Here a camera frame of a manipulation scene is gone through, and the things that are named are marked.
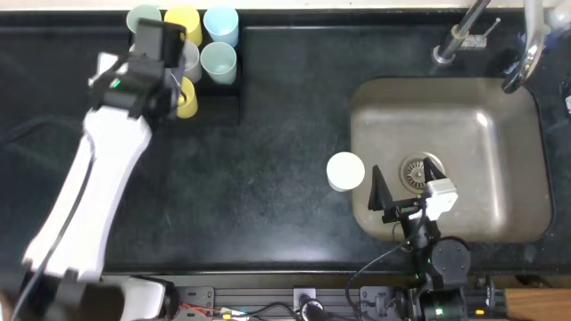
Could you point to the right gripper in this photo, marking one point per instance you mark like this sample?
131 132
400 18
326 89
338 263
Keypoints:
401 209

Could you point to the white cup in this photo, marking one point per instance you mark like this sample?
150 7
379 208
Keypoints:
345 171

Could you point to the yellow cup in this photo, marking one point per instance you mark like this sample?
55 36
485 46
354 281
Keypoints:
189 18
189 102

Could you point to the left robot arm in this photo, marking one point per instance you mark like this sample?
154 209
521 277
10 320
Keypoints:
102 169

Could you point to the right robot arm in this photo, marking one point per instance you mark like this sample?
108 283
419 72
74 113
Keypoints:
448 258

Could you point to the steel sink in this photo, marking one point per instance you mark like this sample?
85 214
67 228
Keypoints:
490 156

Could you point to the steel tap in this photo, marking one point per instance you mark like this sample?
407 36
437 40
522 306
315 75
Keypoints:
455 38

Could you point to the black tray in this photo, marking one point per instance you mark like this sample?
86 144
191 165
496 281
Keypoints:
218 109

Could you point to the blue soap bottle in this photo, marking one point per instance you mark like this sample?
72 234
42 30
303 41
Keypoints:
557 27

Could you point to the green cup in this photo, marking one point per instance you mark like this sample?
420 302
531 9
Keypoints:
134 15
218 60

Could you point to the blue cup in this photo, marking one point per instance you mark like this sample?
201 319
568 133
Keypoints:
221 23

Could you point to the grey cup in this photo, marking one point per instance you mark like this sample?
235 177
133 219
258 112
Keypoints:
192 60

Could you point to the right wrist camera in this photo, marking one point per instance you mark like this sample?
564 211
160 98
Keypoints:
441 197

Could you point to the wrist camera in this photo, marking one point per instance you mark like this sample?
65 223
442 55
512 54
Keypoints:
441 197
106 60

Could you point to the mounting rail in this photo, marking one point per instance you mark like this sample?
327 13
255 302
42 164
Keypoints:
259 296

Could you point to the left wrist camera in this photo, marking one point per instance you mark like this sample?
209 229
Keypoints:
106 60

